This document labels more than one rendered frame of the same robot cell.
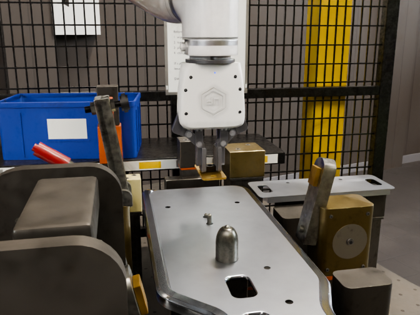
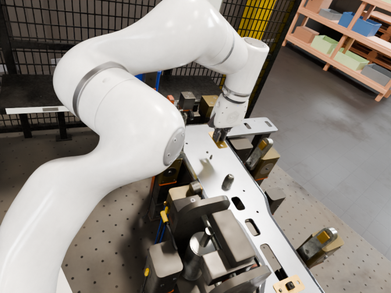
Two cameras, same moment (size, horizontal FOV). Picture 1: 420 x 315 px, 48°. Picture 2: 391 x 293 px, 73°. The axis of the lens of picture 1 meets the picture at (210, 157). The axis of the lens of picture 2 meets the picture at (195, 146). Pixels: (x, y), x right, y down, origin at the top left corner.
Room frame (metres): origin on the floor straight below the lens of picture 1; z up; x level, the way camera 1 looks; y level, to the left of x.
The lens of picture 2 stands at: (0.10, 0.35, 1.64)
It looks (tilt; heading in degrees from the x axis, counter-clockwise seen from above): 40 degrees down; 336
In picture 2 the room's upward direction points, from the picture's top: 17 degrees clockwise
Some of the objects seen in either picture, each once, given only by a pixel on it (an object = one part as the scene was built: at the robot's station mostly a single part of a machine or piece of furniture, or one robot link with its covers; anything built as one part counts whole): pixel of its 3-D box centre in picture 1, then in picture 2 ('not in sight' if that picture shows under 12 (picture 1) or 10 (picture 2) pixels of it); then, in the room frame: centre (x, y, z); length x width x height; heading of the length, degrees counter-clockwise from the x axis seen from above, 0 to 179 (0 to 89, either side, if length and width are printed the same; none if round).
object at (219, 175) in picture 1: (209, 169); (218, 138); (0.73, 0.00, 1.10); 0.08 x 0.04 x 0.01; 11
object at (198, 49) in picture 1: (208, 49); (235, 90); (0.72, 0.00, 1.28); 0.09 x 0.08 x 0.03; 101
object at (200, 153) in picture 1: (194, 150); (214, 132); (0.72, 0.02, 1.13); 0.03 x 0.03 x 0.07; 11
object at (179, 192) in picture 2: not in sight; (169, 231); (0.51, 0.17, 0.88); 0.11 x 0.07 x 0.37; 101
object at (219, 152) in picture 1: (224, 149); (227, 131); (0.73, -0.02, 1.13); 0.03 x 0.03 x 0.07; 11
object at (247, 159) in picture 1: (241, 221); (203, 131); (1.02, -0.07, 0.88); 0.08 x 0.08 x 0.36; 11
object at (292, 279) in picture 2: not in sight; (290, 285); (0.27, -0.09, 1.01); 0.08 x 0.04 x 0.01; 101
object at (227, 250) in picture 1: (227, 247); (228, 181); (0.60, -0.02, 1.02); 0.03 x 0.03 x 0.07
